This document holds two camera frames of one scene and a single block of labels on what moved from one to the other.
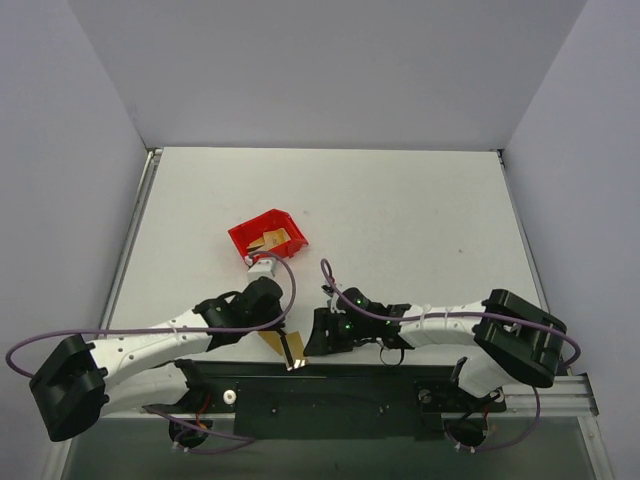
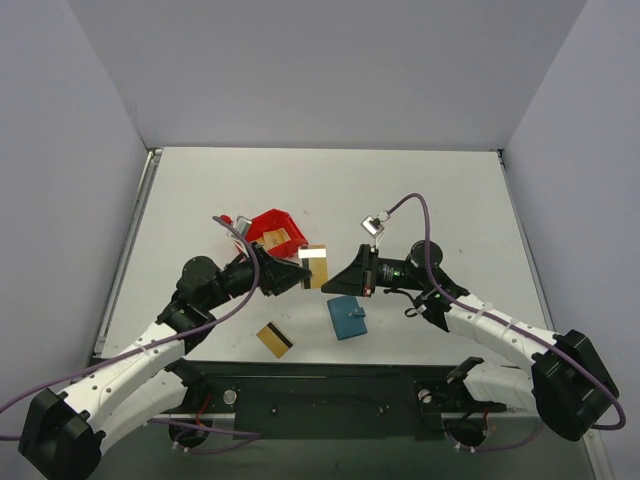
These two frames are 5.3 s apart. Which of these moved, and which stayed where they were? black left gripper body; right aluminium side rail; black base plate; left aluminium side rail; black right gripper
Moved: black right gripper; black left gripper body
Stayed: right aluminium side rail; black base plate; left aluminium side rail
